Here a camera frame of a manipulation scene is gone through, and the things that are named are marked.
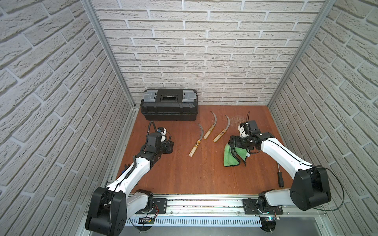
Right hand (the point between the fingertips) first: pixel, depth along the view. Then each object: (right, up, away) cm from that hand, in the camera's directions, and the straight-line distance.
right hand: (237, 143), depth 87 cm
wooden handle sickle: (-25, -3, +7) cm, 26 cm away
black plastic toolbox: (-43, +25, +10) cm, 51 cm away
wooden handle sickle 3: (-14, +8, +16) cm, 23 cm away
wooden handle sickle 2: (-6, +5, +15) cm, 17 cm away
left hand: (-40, +2, -1) cm, 40 cm away
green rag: (-4, -11, +2) cm, 12 cm away
